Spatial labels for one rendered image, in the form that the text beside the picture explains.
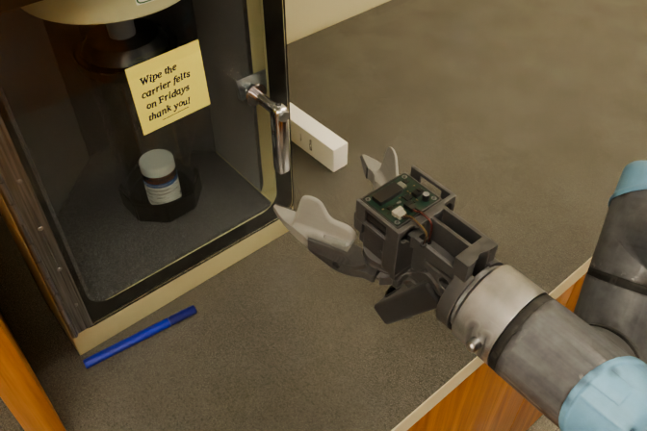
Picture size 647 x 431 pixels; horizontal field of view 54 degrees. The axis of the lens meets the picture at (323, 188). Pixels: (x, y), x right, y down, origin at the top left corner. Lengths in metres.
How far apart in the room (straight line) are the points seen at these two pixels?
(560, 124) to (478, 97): 0.15
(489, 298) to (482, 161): 0.54
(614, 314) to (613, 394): 0.11
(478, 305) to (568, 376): 0.08
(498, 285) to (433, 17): 0.94
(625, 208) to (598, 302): 0.08
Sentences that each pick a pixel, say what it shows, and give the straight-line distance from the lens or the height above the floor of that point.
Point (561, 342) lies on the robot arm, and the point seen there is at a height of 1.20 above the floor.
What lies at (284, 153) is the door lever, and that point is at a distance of 0.69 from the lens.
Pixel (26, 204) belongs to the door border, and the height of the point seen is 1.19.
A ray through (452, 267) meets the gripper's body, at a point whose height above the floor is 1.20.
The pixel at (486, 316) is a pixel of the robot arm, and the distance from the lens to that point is 0.51.
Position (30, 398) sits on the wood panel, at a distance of 0.68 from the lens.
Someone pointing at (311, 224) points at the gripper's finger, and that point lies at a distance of 0.59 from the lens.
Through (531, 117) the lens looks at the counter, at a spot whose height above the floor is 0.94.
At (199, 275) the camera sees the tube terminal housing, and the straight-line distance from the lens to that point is 0.83.
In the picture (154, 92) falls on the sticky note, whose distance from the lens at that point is 0.62.
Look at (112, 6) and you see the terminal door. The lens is 0.57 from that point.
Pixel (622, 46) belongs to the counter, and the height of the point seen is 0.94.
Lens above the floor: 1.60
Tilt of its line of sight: 44 degrees down
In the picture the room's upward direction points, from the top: straight up
